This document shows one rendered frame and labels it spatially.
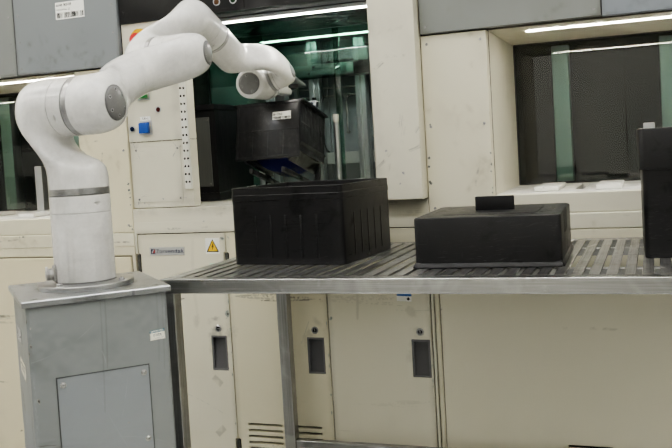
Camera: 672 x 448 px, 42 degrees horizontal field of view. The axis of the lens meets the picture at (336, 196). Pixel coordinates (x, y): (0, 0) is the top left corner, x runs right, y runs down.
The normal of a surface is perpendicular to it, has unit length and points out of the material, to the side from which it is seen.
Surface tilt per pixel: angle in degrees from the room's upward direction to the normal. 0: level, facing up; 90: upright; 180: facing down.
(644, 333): 90
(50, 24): 90
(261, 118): 75
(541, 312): 90
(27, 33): 90
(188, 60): 103
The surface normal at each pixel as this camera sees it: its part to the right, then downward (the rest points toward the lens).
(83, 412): 0.42, 0.02
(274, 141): -0.35, -0.18
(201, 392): -0.34, 0.07
